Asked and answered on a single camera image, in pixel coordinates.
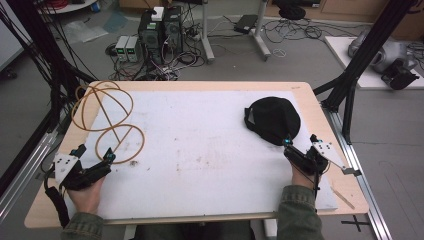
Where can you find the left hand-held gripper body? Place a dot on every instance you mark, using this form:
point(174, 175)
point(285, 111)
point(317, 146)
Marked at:
point(65, 165)

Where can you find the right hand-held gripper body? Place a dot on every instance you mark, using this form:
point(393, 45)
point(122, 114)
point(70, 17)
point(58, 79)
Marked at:
point(325, 151)

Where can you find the black hat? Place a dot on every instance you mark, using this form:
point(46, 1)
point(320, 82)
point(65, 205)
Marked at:
point(273, 120)

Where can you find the person's right hand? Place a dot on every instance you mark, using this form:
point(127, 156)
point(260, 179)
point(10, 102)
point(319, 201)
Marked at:
point(301, 180)

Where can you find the person's left hand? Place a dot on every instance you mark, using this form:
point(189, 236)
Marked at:
point(85, 198)

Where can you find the wooden table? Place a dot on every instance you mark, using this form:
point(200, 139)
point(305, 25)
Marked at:
point(330, 110)

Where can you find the thin wooden stick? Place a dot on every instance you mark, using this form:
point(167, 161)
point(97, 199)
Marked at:
point(343, 198)

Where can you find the white floor platform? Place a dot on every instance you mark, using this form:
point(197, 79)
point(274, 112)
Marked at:
point(366, 76)

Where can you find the white foam mat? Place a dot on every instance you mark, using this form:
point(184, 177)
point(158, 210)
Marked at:
point(206, 150)

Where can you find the black device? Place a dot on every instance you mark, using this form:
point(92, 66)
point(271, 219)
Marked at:
point(398, 76)

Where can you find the grey power supply unit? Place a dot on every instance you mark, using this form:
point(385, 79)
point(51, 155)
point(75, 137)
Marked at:
point(132, 49)
point(121, 48)

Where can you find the grey metal stand leg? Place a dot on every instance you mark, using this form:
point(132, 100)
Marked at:
point(261, 36)
point(206, 33)

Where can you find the grey robot shell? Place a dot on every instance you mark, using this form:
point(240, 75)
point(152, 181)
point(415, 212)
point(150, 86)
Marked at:
point(383, 53)

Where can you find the clear plastic sheet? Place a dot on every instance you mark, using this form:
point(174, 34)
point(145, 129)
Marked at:
point(83, 31)

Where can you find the flat black box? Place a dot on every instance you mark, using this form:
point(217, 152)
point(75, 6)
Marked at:
point(246, 23)

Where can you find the black computer tower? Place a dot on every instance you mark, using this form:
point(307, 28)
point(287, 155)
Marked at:
point(150, 35)
point(173, 30)

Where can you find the black round stool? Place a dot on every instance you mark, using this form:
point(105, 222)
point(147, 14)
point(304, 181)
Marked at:
point(292, 11)

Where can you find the blue tape roll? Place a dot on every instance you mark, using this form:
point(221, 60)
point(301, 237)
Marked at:
point(95, 6)

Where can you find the round white table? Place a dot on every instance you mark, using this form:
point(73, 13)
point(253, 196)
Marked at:
point(66, 6)

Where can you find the small white box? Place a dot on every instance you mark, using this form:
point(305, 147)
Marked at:
point(157, 13)

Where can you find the aluminium rail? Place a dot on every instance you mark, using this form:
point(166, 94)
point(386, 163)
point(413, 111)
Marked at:
point(360, 180)
point(30, 166)

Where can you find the black metal frame post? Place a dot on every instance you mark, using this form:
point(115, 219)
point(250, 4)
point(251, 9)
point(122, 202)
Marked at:
point(43, 43)
point(360, 63)

